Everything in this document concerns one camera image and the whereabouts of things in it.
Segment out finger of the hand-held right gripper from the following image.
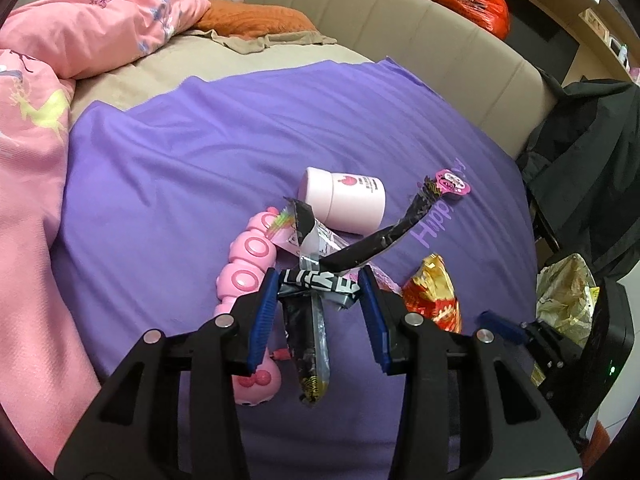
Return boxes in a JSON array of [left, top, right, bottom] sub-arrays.
[[477, 311, 531, 346]]

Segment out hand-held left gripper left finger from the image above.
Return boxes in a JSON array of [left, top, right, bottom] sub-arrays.
[[54, 267, 281, 480]]

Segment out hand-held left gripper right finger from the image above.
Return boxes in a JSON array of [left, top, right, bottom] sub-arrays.
[[357, 265, 583, 480]]

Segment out black silver snack wrapper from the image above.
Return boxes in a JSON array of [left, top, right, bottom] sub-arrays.
[[272, 196, 362, 407]]

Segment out pale yellow plastic bag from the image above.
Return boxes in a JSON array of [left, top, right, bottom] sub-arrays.
[[536, 252, 601, 351]]

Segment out long black pink-tipped wrapper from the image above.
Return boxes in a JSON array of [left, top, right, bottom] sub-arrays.
[[320, 167, 473, 281]]

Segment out red gold snack packet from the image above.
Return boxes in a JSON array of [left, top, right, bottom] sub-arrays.
[[401, 254, 463, 335]]

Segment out pink caterpillar toy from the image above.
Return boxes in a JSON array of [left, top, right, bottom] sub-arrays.
[[212, 208, 281, 407]]

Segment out pink cylindrical bottle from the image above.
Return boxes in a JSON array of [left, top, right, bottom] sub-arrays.
[[298, 166, 388, 235]]

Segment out purple bed sheet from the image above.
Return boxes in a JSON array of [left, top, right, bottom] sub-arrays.
[[50, 58, 538, 480]]

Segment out black jacket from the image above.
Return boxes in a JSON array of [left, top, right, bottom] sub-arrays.
[[517, 67, 640, 281]]

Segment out beige bed sheet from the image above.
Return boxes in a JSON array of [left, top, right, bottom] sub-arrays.
[[70, 35, 376, 126]]

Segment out beige crumpled cloth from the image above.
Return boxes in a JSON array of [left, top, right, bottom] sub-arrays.
[[209, 30, 341, 56]]

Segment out beige padded headboard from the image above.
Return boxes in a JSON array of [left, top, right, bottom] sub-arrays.
[[245, 0, 558, 161]]

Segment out orange pillow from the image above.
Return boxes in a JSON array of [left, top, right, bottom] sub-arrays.
[[192, 0, 316, 41]]

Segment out wooden shelf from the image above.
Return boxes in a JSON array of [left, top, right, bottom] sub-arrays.
[[580, 0, 640, 81]]

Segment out large red plastic bag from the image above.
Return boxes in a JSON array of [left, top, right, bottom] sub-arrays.
[[420, 0, 511, 41]]

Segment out pink printed duvet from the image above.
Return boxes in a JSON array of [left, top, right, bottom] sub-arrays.
[[0, 0, 213, 480]]

